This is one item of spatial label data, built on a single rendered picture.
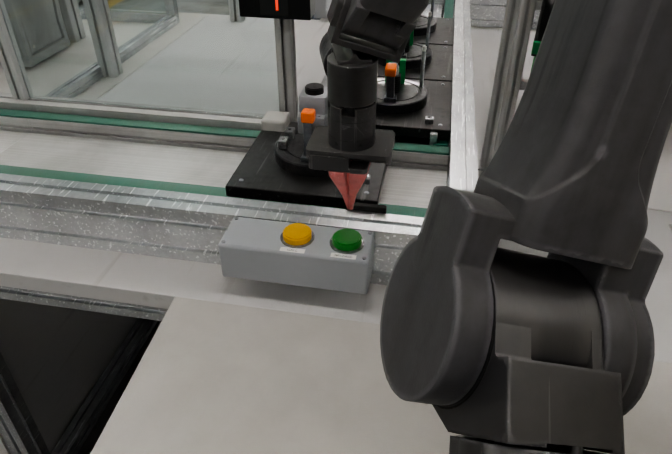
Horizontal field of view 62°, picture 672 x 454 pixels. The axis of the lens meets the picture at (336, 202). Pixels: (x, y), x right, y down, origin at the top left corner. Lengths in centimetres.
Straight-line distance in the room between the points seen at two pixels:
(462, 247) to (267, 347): 57
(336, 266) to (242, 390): 20
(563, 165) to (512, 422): 10
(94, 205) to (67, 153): 27
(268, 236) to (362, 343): 19
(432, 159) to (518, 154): 78
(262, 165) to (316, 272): 24
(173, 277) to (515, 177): 71
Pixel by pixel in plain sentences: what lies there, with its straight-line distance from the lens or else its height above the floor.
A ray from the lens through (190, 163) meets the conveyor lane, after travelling 108.
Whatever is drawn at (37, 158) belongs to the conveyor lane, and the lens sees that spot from 120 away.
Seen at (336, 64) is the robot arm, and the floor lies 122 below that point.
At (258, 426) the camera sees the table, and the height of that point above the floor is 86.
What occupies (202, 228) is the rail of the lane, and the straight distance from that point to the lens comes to 88.
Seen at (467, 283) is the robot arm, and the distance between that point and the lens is 24.
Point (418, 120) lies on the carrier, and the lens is 109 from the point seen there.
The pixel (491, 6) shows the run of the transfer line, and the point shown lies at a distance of 206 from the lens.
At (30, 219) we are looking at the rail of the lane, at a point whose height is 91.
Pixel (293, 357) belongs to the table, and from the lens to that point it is 77.
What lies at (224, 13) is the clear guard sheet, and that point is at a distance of 107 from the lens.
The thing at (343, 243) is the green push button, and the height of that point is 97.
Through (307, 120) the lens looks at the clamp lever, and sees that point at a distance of 86.
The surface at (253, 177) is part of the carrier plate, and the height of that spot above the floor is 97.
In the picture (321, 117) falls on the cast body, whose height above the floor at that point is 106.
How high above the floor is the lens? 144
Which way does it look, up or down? 34 degrees down
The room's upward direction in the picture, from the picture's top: straight up
